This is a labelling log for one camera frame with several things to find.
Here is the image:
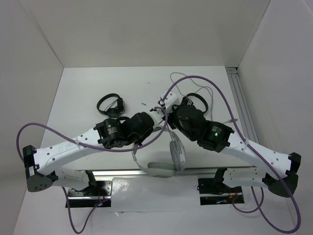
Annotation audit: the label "grey white headphones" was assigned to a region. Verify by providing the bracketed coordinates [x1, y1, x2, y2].
[132, 125, 186, 178]

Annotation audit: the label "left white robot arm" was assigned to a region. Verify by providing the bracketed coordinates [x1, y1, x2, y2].
[22, 110, 165, 196]

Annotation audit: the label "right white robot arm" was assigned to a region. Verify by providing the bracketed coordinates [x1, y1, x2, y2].
[168, 104, 301, 198]

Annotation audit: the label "right black headphones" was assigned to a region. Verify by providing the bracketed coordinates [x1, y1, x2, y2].
[181, 93, 209, 114]

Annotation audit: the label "black headphones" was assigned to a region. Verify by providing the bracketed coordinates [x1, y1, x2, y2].
[96, 93, 125, 118]
[181, 93, 209, 114]

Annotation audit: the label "left black headphones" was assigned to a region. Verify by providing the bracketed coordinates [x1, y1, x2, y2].
[96, 93, 125, 118]

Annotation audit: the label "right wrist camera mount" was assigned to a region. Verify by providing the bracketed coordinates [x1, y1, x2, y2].
[158, 90, 180, 114]

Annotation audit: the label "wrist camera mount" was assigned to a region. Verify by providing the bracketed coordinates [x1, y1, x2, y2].
[158, 90, 180, 114]
[148, 107, 165, 129]

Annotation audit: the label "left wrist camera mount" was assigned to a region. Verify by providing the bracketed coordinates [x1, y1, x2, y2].
[148, 107, 165, 129]

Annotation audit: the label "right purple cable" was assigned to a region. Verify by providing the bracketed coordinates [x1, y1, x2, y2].
[158, 75, 301, 233]

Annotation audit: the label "aluminium mounting rail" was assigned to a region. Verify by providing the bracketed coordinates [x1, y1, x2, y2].
[93, 167, 224, 177]

